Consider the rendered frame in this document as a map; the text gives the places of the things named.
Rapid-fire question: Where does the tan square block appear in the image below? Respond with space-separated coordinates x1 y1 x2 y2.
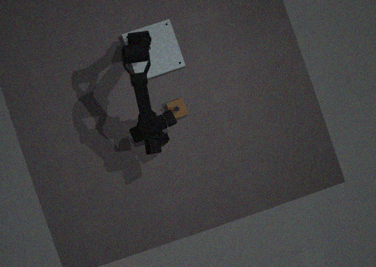
166 98 188 119

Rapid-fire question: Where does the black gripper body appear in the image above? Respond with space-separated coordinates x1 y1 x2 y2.
129 110 177 143

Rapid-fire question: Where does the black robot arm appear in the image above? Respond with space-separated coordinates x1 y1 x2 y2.
121 31 170 155

